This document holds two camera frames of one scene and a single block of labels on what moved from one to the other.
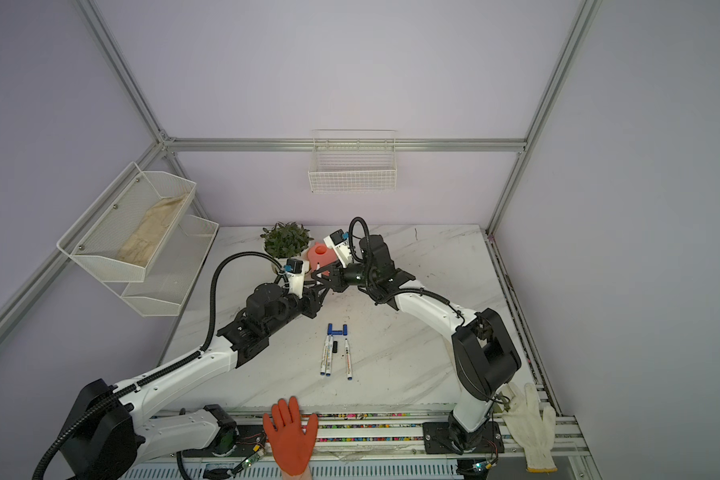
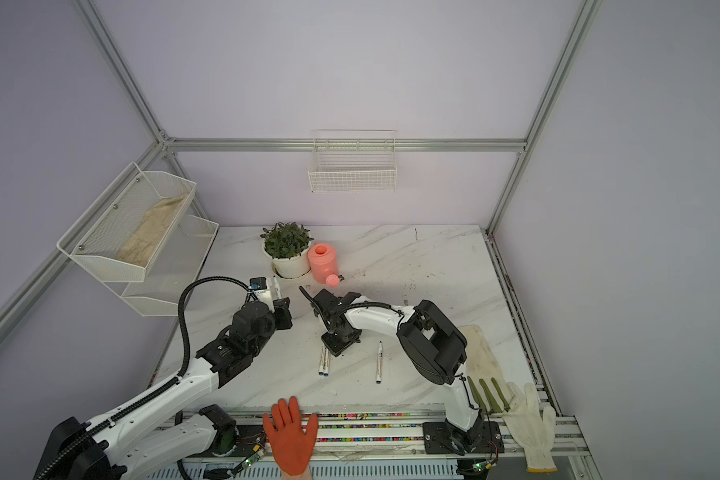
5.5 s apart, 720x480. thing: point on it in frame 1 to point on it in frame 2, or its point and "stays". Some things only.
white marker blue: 323,359 stays
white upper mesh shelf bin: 123,233 stays
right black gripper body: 357,275 to 336,342
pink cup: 322,254 stays
